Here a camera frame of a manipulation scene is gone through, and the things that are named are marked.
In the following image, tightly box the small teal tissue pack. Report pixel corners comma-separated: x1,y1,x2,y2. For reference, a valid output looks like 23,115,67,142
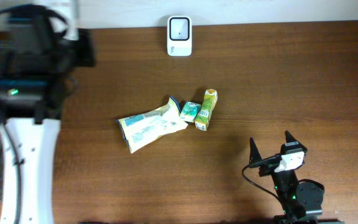
180,101,201,123

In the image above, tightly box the white barcode scanner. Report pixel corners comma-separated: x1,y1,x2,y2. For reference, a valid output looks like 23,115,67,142
167,16,193,57

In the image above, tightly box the yellow snack bag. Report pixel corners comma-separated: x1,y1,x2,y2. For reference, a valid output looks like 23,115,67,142
116,96,188,154

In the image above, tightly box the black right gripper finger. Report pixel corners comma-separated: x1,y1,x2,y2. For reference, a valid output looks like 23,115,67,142
249,138,262,164
285,130,308,152

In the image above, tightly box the black right camera cable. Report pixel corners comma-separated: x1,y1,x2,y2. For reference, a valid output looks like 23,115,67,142
241,155,284,203

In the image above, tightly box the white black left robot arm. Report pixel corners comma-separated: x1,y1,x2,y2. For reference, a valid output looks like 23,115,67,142
0,3,95,223

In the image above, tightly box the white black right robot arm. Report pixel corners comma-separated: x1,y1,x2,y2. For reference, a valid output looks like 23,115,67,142
242,131,340,224

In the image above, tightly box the green tea carton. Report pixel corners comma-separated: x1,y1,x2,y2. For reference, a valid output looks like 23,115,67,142
195,89,218,131

